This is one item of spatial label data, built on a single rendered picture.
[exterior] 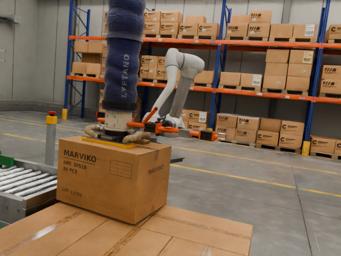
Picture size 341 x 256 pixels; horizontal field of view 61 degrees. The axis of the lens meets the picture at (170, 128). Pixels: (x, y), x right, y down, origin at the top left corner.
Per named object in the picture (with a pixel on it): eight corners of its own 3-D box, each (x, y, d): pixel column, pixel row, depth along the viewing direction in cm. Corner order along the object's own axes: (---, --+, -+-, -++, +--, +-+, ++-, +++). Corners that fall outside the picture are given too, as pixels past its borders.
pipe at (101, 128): (83, 134, 185) (83, 125, 184) (106, 131, 208) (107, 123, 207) (130, 142, 172) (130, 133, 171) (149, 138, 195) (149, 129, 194)
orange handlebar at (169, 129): (81, 120, 196) (82, 115, 195) (108, 118, 224) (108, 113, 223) (216, 140, 161) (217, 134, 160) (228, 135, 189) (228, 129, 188)
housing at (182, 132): (177, 136, 169) (178, 128, 169) (181, 135, 176) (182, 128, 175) (189, 138, 167) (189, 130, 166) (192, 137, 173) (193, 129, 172)
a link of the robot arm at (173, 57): (168, 62, 220) (184, 65, 224) (167, 42, 227) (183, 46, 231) (162, 71, 231) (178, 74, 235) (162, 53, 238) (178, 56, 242)
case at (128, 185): (56, 199, 188) (58, 138, 183) (97, 184, 223) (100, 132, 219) (134, 225, 162) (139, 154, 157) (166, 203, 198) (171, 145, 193)
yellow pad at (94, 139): (81, 140, 183) (81, 132, 183) (91, 138, 192) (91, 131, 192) (127, 149, 170) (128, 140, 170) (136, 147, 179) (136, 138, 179)
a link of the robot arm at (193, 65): (157, 130, 271) (179, 133, 278) (160, 139, 258) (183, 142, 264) (179, 50, 236) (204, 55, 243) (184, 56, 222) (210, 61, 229)
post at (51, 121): (40, 221, 274) (45, 115, 262) (46, 218, 280) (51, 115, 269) (46, 223, 272) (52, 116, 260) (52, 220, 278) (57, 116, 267)
